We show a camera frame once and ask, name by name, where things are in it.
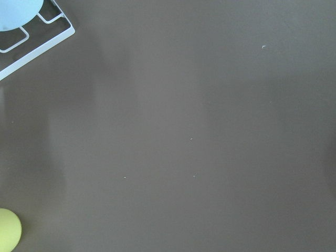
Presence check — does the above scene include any light blue round object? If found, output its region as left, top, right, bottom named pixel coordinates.
left=1, top=0, right=44, bottom=32

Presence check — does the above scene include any white wire rack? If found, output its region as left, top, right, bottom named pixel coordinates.
left=1, top=1, right=75, bottom=80

